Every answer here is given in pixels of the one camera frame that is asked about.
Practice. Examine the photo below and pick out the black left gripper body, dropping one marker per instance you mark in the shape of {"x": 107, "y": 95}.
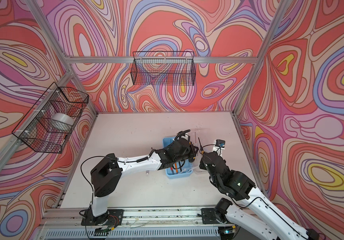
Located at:
{"x": 190, "y": 154}

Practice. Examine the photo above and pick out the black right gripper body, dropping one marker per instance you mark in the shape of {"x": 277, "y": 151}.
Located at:
{"x": 216, "y": 181}

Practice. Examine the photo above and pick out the blue plastic tool box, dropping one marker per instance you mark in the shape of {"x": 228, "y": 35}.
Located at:
{"x": 185, "y": 167}

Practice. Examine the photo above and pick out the clear plastic box lid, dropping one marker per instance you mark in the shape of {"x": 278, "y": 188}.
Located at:
{"x": 207, "y": 140}

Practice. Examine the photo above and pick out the small yellow black screwdriver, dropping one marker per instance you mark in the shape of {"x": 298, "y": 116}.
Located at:
{"x": 201, "y": 150}

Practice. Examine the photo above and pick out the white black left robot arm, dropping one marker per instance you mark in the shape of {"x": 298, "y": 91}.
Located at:
{"x": 106, "y": 174}

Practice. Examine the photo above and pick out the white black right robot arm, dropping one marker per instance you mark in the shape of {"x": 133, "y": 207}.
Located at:
{"x": 247, "y": 207}

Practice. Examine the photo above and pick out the grey tape roll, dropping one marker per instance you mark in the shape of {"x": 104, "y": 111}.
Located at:
{"x": 62, "y": 122}

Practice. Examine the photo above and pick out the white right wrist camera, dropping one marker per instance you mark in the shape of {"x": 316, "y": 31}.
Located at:
{"x": 220, "y": 144}

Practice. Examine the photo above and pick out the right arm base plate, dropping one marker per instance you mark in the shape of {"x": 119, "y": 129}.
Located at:
{"x": 211, "y": 216}

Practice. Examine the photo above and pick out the black wire basket back wall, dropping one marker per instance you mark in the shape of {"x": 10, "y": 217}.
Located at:
{"x": 163, "y": 68}

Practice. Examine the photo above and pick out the black wire basket wall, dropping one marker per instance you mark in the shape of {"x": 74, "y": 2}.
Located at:
{"x": 163, "y": 68}
{"x": 49, "y": 127}

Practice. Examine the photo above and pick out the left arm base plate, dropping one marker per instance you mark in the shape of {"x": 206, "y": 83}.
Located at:
{"x": 112, "y": 218}

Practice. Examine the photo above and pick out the black wire basket left wall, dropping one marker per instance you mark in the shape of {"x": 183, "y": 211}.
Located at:
{"x": 49, "y": 127}

